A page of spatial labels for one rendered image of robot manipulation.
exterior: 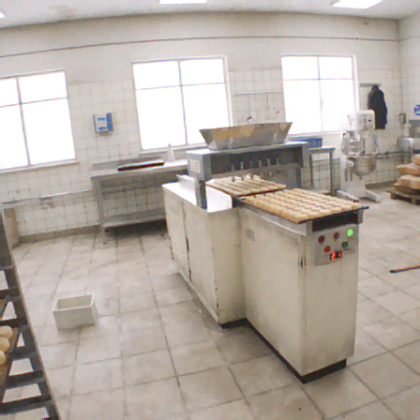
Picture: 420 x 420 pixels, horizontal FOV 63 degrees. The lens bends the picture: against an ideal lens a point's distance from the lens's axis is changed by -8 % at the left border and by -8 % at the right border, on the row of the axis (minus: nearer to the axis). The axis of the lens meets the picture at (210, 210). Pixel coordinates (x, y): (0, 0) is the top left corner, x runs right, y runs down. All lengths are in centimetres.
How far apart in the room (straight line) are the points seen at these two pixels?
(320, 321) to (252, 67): 453
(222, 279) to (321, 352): 76
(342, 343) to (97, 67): 461
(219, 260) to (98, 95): 363
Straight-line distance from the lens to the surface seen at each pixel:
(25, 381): 122
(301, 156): 241
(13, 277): 108
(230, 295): 238
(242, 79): 571
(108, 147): 533
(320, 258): 168
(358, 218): 176
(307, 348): 190
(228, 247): 225
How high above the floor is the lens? 134
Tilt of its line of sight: 13 degrees down
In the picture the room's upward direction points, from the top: 6 degrees counter-clockwise
